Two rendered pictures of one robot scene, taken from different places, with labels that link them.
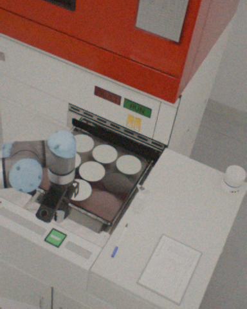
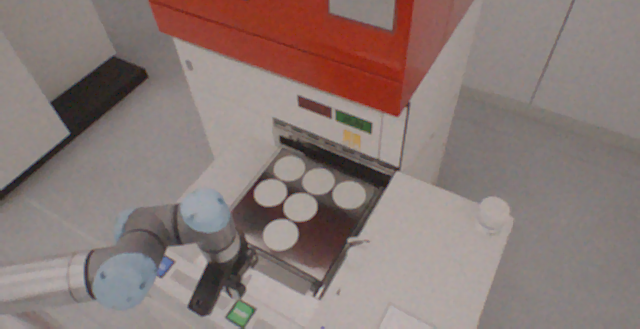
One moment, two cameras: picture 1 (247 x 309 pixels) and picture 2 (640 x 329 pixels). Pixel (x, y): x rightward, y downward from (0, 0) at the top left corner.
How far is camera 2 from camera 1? 58 cm
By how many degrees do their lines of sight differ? 9
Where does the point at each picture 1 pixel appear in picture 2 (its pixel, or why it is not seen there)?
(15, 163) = (104, 263)
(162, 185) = (390, 226)
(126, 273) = not seen: outside the picture
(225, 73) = (483, 54)
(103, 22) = (287, 11)
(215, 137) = (474, 131)
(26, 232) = not seen: hidden behind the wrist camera
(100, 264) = not seen: outside the picture
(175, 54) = (390, 48)
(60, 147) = (196, 218)
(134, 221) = (349, 284)
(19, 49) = (204, 55)
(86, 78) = (285, 87)
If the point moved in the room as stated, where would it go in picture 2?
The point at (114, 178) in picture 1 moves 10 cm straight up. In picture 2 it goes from (329, 216) to (328, 196)
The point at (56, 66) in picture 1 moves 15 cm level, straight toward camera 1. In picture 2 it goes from (249, 73) to (245, 107)
